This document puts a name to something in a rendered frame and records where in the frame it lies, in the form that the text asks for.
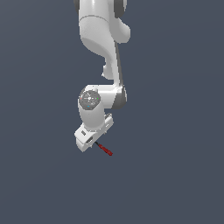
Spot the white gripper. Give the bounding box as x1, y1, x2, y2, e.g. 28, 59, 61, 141
73, 113, 115, 153

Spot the red handled screwdriver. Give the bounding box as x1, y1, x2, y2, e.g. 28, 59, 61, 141
94, 141, 114, 157

